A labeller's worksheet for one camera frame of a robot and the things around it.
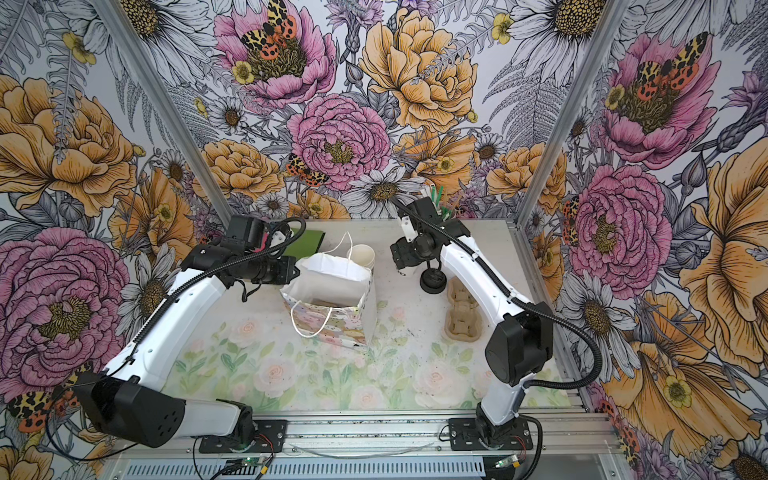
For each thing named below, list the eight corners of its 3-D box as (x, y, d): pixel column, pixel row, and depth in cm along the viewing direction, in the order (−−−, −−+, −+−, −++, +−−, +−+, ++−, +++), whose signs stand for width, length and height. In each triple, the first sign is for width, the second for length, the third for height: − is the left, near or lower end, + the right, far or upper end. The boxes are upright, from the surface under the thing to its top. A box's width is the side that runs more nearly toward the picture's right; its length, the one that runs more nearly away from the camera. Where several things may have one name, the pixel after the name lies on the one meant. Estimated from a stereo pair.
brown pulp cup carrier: (446, 344, 91) (449, 337, 87) (439, 286, 105) (441, 277, 101) (482, 344, 91) (486, 337, 87) (470, 286, 105) (474, 277, 101)
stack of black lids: (421, 293, 103) (421, 287, 100) (419, 274, 108) (420, 268, 105) (446, 293, 103) (447, 287, 101) (443, 275, 108) (445, 268, 105)
